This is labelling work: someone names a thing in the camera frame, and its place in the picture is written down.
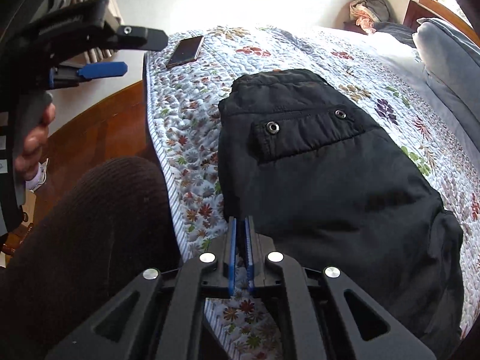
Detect dark brown trouser leg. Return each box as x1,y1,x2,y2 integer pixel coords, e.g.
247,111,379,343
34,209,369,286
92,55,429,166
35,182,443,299
1,157,181,359

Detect black smartphone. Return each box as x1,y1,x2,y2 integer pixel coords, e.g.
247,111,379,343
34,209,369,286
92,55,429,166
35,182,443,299
166,36,204,68

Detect grey blue pillow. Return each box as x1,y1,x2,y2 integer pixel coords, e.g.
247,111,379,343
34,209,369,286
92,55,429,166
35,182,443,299
412,18,479,147

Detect person's left hand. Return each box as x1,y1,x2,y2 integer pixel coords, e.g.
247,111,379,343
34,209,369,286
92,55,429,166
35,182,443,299
14,103,56,181

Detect wooden framed window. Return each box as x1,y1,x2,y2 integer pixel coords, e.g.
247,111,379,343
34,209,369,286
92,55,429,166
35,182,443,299
419,0,479,45

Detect black pants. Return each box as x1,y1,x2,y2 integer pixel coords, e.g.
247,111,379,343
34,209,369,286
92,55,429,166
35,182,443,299
218,69,464,359

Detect pile of clothes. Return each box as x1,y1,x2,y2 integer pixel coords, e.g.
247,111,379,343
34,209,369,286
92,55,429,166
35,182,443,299
349,0,392,35

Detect floral quilted bedspread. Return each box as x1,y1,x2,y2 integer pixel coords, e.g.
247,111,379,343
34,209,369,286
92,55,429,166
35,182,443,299
144,27,479,342

